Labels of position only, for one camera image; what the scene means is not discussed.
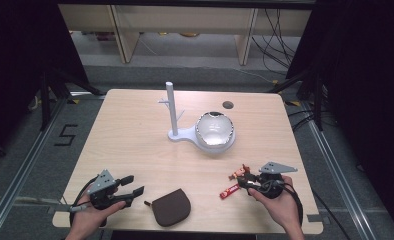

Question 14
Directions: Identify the bundle of black cables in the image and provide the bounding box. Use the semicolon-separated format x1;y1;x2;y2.
250;8;303;76

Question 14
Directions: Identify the brown zip pouch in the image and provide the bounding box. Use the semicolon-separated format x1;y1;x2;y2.
144;188;192;228

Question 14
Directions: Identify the hand-held gripper cable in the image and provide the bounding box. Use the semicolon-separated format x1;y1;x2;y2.
277;180;305;228
68;174;100;229

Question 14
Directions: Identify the person's right hand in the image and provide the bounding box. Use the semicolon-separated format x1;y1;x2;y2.
247;175;303;232

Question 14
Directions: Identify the right hand-held gripper cable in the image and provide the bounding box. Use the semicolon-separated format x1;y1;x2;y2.
277;180;305;228

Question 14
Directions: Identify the light wooden desk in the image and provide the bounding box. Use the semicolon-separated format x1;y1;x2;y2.
58;4;313;66

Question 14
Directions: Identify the aluminium floor rail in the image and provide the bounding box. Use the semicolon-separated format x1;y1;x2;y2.
306;118;378;240
0;94;69;233

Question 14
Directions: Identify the white stand with post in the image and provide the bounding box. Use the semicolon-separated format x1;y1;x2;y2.
157;81;237;155

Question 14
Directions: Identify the left hand-held gripper cable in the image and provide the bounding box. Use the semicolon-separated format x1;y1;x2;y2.
68;174;100;229

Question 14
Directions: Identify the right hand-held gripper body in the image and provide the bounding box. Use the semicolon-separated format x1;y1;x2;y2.
256;161;299;200

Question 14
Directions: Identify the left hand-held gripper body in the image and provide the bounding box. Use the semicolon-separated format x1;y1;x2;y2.
86;169;128;211

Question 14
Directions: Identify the white floor cable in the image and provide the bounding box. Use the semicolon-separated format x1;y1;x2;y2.
229;65;279;85

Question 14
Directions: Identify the red snack bar packet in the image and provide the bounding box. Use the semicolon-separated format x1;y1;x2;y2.
219;183;242;201

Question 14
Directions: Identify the black metal stand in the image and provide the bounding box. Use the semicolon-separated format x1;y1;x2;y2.
39;68;106;132
267;68;325;132

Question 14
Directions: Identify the small toy figure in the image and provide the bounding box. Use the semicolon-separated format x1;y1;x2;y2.
228;163;252;181

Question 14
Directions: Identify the silver bowl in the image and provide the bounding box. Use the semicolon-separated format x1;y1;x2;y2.
195;111;236;147

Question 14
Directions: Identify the person's left hand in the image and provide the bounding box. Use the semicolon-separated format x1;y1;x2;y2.
66;193;128;238

